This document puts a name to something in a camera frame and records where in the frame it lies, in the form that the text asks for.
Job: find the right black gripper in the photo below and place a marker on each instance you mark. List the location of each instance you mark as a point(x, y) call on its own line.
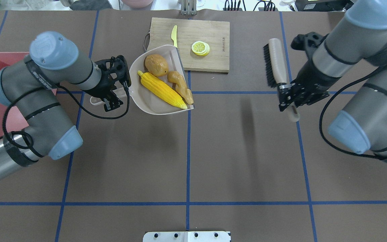
point(311, 82)

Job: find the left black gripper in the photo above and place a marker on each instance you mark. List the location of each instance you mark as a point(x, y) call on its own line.
point(103, 88)

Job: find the brown toy potato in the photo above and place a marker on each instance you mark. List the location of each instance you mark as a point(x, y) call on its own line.
point(156, 65)

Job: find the beige hand brush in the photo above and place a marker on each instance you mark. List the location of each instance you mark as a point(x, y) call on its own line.
point(277, 77)

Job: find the beige plastic dustpan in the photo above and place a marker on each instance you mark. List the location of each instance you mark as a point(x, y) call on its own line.
point(142, 97)

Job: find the yellow toy corn cob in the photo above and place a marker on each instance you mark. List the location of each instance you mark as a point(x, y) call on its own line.
point(161, 90)

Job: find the toy ginger root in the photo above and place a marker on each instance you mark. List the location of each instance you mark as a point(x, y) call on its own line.
point(181, 86)

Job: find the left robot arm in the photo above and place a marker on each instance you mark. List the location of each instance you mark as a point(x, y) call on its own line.
point(35, 124)

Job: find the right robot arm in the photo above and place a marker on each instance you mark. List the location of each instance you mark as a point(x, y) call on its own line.
point(361, 35)

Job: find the yellow plastic toy knife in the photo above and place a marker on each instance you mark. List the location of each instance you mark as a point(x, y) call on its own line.
point(174, 36)

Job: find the yellow toy lemon slices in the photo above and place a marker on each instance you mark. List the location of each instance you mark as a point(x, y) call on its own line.
point(200, 48)

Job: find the bamboo cutting board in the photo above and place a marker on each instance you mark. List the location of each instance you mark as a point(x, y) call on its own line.
point(214, 33)

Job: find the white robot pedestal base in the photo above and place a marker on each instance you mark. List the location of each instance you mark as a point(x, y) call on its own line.
point(187, 236)

